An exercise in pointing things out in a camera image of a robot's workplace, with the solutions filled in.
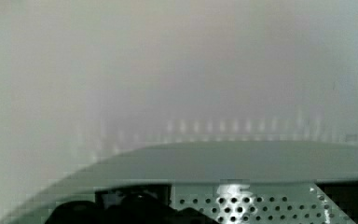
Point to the green plastic strainer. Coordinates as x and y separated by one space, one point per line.
249 182

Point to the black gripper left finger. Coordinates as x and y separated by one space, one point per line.
139 204

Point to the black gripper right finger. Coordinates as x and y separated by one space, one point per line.
345 195

